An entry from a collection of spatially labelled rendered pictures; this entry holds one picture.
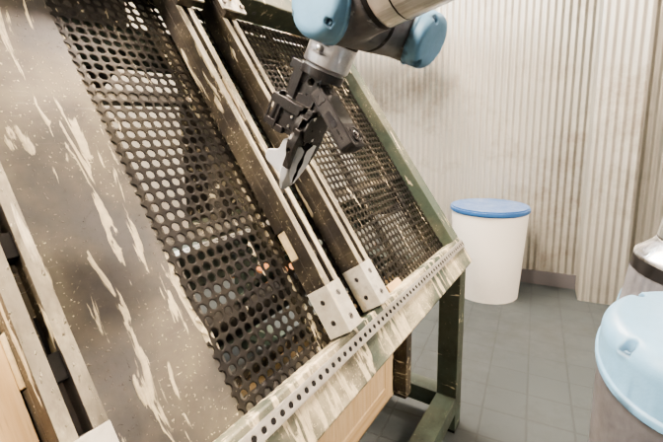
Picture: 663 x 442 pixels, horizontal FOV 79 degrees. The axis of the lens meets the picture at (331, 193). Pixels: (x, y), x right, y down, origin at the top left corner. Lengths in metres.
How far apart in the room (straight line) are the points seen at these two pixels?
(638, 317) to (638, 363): 0.05
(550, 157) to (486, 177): 0.52
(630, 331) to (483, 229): 2.92
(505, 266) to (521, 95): 1.43
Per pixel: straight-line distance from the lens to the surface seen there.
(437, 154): 3.91
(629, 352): 0.38
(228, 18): 1.45
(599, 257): 3.75
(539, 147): 3.82
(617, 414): 0.40
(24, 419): 0.73
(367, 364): 1.08
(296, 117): 0.66
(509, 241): 3.36
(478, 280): 3.44
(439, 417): 2.02
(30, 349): 0.69
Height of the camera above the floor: 1.42
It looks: 10 degrees down
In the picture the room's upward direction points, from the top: 1 degrees counter-clockwise
